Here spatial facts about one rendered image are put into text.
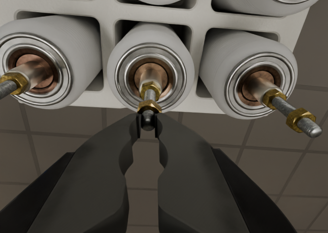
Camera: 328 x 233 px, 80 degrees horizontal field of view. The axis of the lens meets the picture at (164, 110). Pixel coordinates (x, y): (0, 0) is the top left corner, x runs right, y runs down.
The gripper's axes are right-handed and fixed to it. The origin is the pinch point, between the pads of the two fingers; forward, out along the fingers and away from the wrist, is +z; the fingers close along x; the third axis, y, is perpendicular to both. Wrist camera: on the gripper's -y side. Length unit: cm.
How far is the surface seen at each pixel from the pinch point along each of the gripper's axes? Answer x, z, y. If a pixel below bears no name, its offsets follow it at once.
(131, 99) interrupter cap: -2.2, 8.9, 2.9
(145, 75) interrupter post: -0.4, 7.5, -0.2
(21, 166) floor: -40, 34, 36
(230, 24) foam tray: 10.2, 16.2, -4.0
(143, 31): -0.6, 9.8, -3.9
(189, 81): 4.2, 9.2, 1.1
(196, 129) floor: 11.4, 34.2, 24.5
